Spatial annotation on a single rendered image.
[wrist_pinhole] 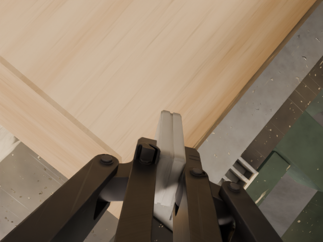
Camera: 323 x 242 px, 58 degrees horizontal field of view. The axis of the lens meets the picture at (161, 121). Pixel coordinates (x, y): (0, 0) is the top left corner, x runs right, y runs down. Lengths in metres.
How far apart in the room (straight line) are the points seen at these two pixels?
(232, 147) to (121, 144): 0.14
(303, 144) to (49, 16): 0.42
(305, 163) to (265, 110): 0.16
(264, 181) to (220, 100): 0.18
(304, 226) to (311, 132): 0.15
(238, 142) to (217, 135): 0.03
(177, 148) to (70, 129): 0.24
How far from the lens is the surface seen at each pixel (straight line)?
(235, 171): 0.41
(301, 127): 0.52
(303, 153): 0.53
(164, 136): 0.17
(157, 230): 0.38
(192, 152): 0.18
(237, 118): 0.39
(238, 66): 0.42
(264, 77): 0.41
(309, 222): 0.55
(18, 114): 0.39
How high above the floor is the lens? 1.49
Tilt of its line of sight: 40 degrees down
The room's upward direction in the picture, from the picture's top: 145 degrees counter-clockwise
